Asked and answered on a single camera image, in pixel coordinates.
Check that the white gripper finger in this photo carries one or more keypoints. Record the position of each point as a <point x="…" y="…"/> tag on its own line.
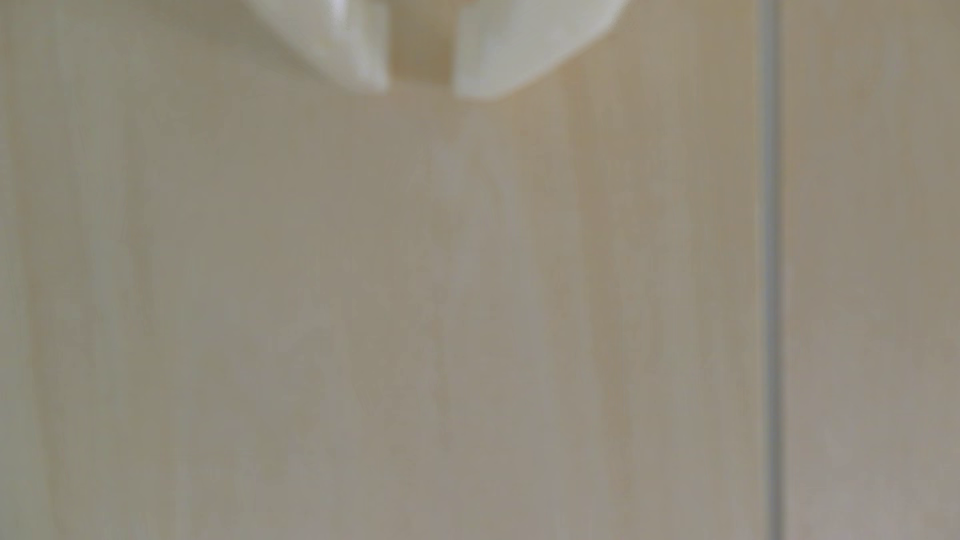
<point x="337" y="37"/>
<point x="517" y="37"/>

